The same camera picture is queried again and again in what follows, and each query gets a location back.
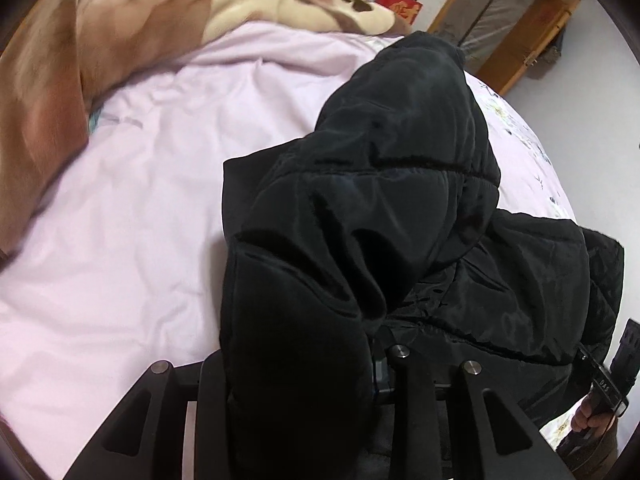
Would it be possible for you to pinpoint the pink floral bed sheet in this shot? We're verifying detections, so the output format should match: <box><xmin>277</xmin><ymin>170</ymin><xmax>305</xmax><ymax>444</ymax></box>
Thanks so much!
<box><xmin>0</xmin><ymin>22</ymin><xmax>577</xmax><ymax>480</ymax></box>

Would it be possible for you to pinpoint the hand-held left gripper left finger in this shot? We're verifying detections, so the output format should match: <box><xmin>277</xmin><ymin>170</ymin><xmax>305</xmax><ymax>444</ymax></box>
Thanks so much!
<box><xmin>62</xmin><ymin>349</ymin><xmax>237</xmax><ymax>480</ymax></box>

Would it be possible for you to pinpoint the person's right forearm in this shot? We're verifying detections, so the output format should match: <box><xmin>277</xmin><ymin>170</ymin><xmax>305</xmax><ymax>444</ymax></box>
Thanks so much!
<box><xmin>562</xmin><ymin>427</ymin><xmax>622</xmax><ymax>480</ymax></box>

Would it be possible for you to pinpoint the red gift box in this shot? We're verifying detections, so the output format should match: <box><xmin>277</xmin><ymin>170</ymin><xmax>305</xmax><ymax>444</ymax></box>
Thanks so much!
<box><xmin>375</xmin><ymin>0</ymin><xmax>424</xmax><ymax>27</ymax></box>

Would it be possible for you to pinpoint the person's right hand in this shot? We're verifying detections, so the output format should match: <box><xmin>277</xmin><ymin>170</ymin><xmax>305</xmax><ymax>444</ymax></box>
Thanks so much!
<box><xmin>571</xmin><ymin>396</ymin><xmax>614</xmax><ymax>435</ymax></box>

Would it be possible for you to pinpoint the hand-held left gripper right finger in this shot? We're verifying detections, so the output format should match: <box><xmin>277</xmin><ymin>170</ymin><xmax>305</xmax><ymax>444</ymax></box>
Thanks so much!
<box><xmin>371</xmin><ymin>344</ymin><xmax>577</xmax><ymax>480</ymax></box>

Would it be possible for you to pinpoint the brown and cream printed blanket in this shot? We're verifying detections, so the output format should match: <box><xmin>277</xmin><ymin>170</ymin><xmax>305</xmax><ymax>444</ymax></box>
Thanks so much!
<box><xmin>0</xmin><ymin>0</ymin><xmax>397</xmax><ymax>262</ymax></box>

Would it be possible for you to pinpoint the black hooded puffer jacket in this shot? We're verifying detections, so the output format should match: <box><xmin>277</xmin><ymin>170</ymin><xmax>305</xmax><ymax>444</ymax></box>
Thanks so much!
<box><xmin>219</xmin><ymin>30</ymin><xmax>627</xmax><ymax>480</ymax></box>

